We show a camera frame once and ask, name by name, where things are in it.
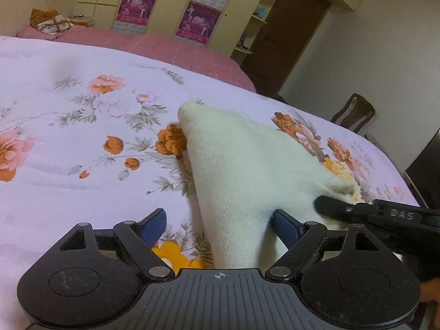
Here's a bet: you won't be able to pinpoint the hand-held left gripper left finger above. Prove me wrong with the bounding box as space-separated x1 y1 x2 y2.
60 208 177 284

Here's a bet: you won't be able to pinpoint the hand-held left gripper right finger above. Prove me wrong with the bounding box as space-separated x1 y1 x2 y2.
266 208 381 283

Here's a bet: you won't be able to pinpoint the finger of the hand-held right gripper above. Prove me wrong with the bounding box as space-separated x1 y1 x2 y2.
315 195 379 221

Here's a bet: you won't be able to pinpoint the cream knitted small garment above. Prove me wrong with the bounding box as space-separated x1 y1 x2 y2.
177 100 359 270

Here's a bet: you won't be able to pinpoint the person's right hand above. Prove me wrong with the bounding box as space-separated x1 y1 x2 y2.
421 279 440 304

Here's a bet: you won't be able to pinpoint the dark furniture piece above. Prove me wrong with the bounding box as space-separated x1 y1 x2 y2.
403 128 440 209

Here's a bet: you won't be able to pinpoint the dark wooden chair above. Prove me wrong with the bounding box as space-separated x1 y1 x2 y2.
329 92 376 135

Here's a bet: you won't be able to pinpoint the floral lilac blanket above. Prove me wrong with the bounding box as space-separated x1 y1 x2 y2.
0 36 422 321

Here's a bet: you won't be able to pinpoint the dark brown door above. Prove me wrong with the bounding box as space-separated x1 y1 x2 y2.
240 0 333 98

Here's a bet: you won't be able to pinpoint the pink checked bed sheet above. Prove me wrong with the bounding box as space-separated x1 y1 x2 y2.
16 25 257 94

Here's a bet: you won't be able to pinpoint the cream open shelf unit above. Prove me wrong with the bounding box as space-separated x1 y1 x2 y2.
230 0 287 64

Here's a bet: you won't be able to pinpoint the flat yellow book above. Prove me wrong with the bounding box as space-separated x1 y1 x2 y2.
70 13 95 28

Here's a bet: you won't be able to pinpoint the folded patterned pillows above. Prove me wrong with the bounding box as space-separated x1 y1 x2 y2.
30 7 71 35

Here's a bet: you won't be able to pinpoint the cream bed headboard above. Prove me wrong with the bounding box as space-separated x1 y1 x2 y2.
0 0 70 37

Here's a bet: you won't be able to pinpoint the pink wall poster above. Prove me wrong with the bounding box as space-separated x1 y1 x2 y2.
116 0 160 26
175 0 222 40

